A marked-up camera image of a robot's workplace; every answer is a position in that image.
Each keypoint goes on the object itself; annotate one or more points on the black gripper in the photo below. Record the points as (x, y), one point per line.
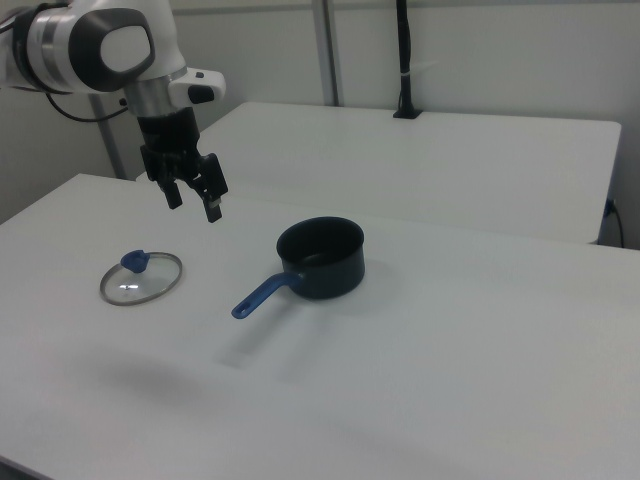
(167, 140)

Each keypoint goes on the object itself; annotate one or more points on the glass lid with blue knob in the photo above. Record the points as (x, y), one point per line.
(135, 260)

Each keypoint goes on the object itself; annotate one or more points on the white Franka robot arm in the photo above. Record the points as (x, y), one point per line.
(50, 45)

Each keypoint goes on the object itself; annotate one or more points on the white side table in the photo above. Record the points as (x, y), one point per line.
(400, 165)

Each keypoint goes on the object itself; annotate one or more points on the slanted grey frame post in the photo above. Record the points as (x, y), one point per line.
(112, 145)

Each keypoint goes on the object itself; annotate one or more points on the grey partition frame post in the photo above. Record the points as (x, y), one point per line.
(327, 50)

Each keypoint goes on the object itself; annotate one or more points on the black camera pole with clamp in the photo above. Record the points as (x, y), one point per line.
(404, 50)

